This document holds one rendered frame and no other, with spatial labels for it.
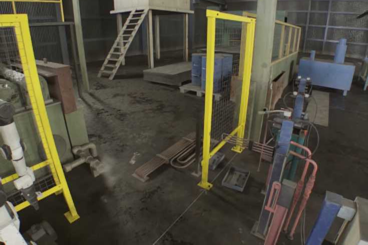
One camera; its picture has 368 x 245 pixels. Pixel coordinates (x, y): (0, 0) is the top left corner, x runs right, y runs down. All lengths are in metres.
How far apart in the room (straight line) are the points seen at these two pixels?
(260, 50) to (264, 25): 0.34
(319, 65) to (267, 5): 4.61
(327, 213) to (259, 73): 2.17
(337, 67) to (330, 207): 6.31
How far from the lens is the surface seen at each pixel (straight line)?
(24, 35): 1.74
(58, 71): 2.69
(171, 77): 6.20
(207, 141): 2.11
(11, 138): 1.44
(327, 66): 7.30
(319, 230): 1.35
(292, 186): 1.23
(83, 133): 3.13
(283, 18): 10.97
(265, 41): 2.95
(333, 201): 1.22
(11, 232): 1.85
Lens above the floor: 1.69
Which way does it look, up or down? 21 degrees down
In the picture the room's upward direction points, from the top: straight up
